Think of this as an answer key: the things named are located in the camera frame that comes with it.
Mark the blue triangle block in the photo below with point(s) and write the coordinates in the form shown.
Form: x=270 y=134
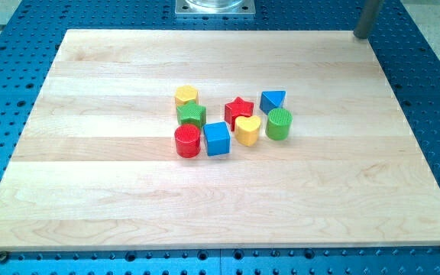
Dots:
x=271 y=99

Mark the blue cube block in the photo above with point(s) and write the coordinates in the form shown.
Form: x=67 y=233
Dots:
x=217 y=138

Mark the yellow heart block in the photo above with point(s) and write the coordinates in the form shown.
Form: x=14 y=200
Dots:
x=247 y=129

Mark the red cylinder block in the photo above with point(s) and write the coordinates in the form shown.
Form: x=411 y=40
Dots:
x=187 y=140

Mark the red star block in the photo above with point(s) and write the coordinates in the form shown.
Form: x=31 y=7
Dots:
x=238 y=107

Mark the green star block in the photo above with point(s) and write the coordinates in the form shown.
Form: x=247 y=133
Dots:
x=191 y=113

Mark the yellow hexagon block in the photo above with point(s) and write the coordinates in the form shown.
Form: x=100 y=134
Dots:
x=185 y=94

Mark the green cylinder block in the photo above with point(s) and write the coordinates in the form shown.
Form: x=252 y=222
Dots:
x=279 y=121

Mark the light wooden board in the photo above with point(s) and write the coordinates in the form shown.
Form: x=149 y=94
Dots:
x=96 y=167

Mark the grey metal pusher rod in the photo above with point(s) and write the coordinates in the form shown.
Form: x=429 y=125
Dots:
x=368 y=18

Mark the blue perforated metal table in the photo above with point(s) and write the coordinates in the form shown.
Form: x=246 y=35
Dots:
x=30 y=36

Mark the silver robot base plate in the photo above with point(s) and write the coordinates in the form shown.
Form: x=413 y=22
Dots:
x=215 y=7

